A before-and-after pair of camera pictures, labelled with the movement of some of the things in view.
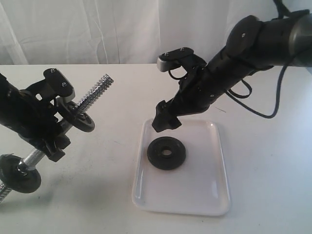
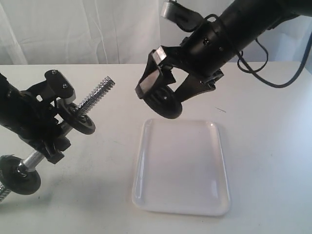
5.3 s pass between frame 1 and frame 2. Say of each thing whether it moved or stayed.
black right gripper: moved
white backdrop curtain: stayed
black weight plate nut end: stayed
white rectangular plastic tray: stayed
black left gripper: stayed
